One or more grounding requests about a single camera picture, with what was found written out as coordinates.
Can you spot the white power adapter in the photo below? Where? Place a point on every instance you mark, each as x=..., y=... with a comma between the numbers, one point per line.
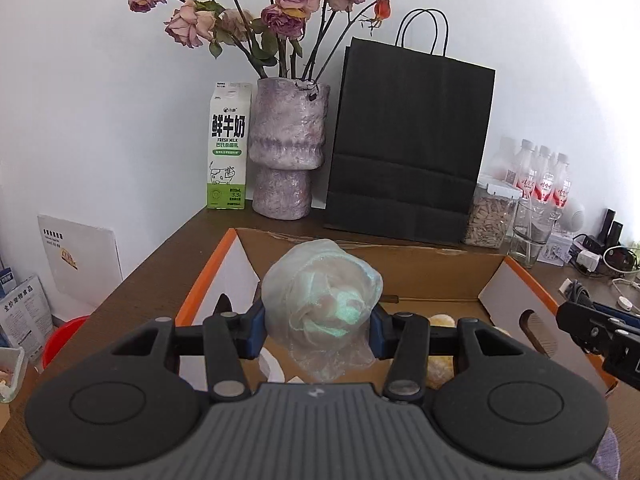
x=587, y=261

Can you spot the white tin box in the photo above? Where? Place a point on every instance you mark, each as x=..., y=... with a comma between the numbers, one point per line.
x=557, y=251

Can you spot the clear jar of seeds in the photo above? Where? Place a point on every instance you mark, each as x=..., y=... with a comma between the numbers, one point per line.
x=490, y=220

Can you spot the white round speaker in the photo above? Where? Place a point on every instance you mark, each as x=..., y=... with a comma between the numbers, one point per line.
x=575, y=217

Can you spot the white card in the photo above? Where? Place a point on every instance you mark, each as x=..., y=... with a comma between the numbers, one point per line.
x=80, y=260

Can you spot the white blue printed booklet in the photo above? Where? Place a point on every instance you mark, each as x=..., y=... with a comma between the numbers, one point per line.
x=25, y=315

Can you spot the purple woven cloth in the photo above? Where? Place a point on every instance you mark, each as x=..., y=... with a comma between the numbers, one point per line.
x=607, y=455

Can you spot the small clear glass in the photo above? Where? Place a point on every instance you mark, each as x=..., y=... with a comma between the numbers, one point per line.
x=525, y=252

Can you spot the translucent plastic bag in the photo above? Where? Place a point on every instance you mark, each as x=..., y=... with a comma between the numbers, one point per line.
x=320, y=290

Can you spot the black paper bag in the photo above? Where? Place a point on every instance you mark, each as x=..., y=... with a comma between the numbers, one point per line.
x=410, y=135

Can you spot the black power adapter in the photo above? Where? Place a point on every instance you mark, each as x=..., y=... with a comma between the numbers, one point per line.
x=590, y=244

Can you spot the pale yellow lumpy object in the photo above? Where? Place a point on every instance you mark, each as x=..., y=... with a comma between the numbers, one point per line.
x=440, y=365

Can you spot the clear plastic food container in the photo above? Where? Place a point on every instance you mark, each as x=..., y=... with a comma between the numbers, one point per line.
x=11, y=372

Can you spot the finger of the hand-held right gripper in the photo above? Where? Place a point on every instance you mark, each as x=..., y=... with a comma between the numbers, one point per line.
x=582, y=325

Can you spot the white green milk carton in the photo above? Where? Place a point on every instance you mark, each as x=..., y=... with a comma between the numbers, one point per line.
x=227, y=130

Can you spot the purple textured vase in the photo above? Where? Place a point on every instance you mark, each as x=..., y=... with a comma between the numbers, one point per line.
x=287, y=130

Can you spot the clear bottle without visible label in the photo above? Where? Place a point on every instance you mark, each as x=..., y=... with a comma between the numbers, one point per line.
x=502, y=160

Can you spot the orange-edged cardboard box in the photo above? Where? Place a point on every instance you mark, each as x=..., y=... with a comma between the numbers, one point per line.
x=435, y=270

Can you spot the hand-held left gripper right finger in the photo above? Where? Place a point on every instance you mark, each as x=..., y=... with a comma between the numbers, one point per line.
x=380, y=334

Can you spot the red plastic basin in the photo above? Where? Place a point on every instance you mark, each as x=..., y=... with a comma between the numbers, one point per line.
x=62, y=340

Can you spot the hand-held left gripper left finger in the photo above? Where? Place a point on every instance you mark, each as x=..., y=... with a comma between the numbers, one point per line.
x=256, y=332

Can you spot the tall clear drinking glass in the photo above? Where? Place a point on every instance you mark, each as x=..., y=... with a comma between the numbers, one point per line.
x=537, y=217

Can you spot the red-label water bottle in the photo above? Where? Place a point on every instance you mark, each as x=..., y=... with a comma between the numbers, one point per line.
x=561, y=190
x=544, y=182
x=526, y=170

